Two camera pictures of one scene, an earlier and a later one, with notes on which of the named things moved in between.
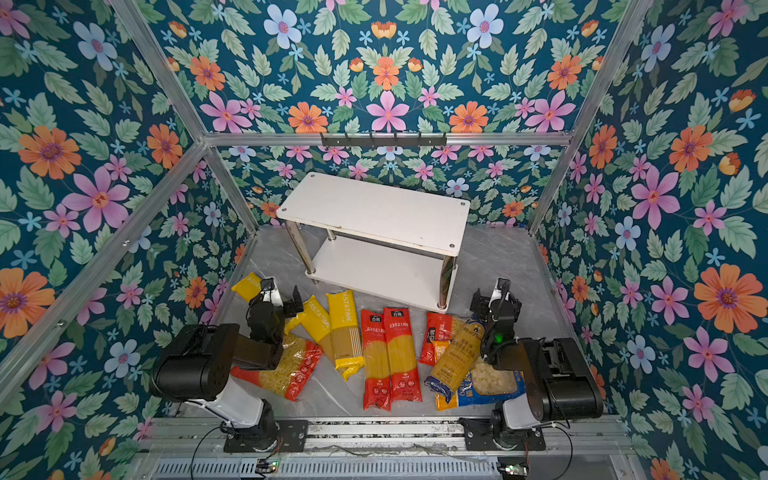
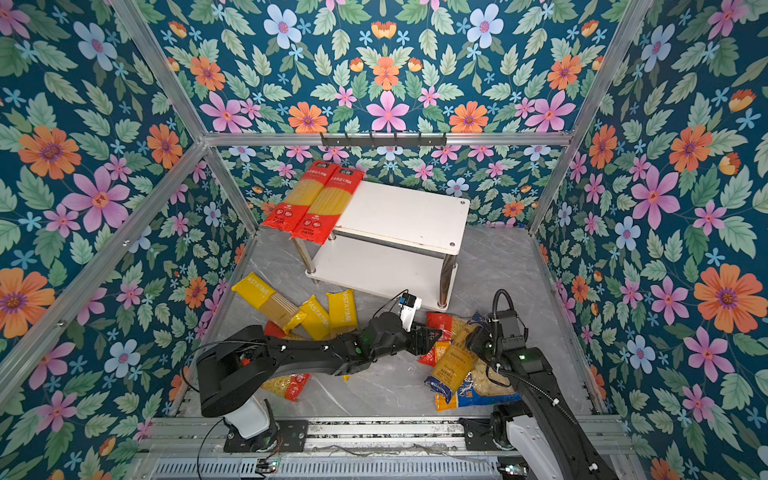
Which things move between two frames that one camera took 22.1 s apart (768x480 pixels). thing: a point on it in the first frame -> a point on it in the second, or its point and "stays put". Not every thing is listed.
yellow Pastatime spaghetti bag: [345, 332] stays put
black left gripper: [286, 311] -> [425, 345]
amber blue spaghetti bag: [457, 360] stays put
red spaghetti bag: [377, 374] -> [329, 206]
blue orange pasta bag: [484, 382] stays put
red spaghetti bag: [404, 380] -> [289, 212]
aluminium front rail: [576, 434] stays put
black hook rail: [383, 141] stays put
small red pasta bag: [439, 328] stays put
